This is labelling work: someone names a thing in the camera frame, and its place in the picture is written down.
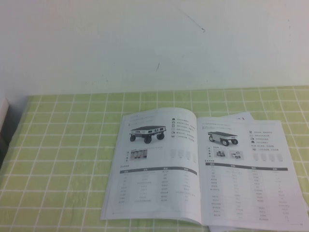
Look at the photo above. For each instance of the white product booklet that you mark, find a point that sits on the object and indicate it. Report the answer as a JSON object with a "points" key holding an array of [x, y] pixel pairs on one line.
{"points": [[157, 169]]}

